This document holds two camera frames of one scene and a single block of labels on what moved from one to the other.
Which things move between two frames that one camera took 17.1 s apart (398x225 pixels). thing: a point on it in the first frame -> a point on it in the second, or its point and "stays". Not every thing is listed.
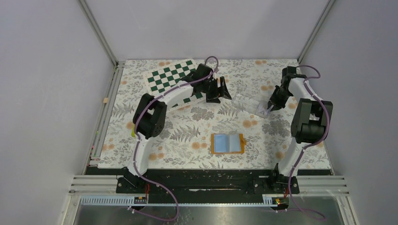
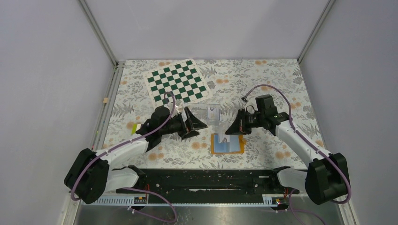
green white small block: (133, 132) stays
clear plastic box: (256, 101) -> (209, 114)
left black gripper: (221, 91) -> (191, 123)
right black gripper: (279, 104) -> (239, 127)
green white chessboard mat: (158, 80) stays
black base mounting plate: (207, 187) stays
